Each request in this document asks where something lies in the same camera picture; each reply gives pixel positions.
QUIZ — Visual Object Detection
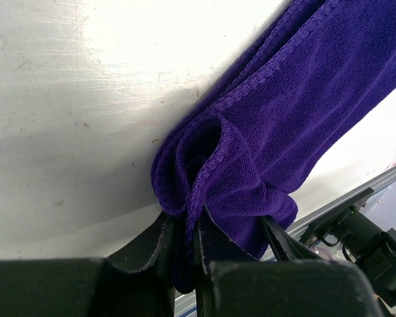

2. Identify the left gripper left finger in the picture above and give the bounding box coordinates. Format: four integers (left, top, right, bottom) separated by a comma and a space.
0, 213, 175, 316

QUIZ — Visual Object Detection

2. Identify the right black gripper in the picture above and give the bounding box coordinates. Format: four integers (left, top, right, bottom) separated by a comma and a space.
259, 188, 396, 307

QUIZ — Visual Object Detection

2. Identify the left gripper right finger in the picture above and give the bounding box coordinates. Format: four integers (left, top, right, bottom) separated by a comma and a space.
193, 209, 383, 316

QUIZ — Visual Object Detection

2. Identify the purple towel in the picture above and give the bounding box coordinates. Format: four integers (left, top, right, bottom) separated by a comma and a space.
150, 1, 396, 294

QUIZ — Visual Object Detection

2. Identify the aluminium mounting rail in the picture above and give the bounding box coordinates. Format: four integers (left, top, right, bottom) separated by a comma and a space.
174, 165, 396, 316

